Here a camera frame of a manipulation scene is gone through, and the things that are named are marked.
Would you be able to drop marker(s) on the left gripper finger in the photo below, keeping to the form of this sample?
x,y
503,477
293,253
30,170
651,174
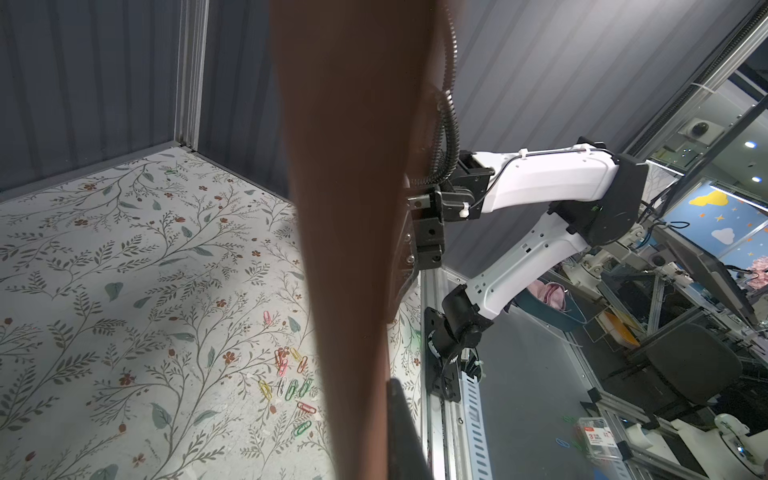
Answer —
x,y
405,458

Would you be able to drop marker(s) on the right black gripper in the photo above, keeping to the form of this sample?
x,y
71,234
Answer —
x,y
420,240

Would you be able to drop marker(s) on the brown paper sheet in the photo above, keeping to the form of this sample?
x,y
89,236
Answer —
x,y
352,79

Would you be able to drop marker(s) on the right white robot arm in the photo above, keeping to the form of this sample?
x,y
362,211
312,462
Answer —
x,y
593,198

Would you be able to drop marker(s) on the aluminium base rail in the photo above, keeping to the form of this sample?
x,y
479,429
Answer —
x,y
453,433

